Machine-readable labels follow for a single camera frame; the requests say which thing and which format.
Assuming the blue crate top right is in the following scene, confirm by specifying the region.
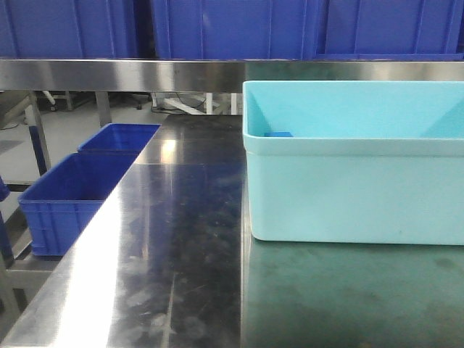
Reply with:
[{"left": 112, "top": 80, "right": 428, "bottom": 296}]
[{"left": 317, "top": 1, "right": 463, "bottom": 61}]

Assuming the small blue block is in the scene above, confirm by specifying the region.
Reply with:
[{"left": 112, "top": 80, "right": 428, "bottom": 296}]
[{"left": 264, "top": 131, "right": 293, "bottom": 138}]

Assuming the blue crate top left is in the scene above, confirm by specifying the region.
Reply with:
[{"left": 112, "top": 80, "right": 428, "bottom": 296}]
[{"left": 1, "top": 1, "right": 138, "bottom": 59}]

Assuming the blue crate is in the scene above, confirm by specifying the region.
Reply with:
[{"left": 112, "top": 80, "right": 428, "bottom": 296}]
[
  {"left": 18, "top": 153, "right": 136, "bottom": 256},
  {"left": 78, "top": 123, "right": 160, "bottom": 154},
  {"left": 1, "top": 1, "right": 138, "bottom": 59},
  {"left": 151, "top": 1, "right": 321, "bottom": 60},
  {"left": 317, "top": 1, "right": 463, "bottom": 61}
]

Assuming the blue crate top middle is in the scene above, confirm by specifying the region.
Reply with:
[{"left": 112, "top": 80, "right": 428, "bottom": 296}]
[{"left": 151, "top": 1, "right": 321, "bottom": 60}]

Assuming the near blue crate lower left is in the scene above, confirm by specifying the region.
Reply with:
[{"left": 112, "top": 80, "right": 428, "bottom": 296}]
[{"left": 18, "top": 153, "right": 136, "bottom": 256}]

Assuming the stainless steel shelf rail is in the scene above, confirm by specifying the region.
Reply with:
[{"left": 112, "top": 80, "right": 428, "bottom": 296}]
[{"left": 1, "top": 59, "right": 463, "bottom": 93}]

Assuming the far blue crate lower left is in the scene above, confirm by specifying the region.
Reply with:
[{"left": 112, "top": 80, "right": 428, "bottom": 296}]
[{"left": 78, "top": 123, "right": 160, "bottom": 154}]

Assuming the light cyan plastic bin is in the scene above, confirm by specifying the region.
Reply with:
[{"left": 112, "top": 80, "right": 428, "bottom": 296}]
[{"left": 243, "top": 80, "right": 463, "bottom": 245}]

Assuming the steel shelf post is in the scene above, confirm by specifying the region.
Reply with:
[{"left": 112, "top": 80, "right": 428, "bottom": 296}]
[{"left": 25, "top": 91, "right": 51, "bottom": 175}]

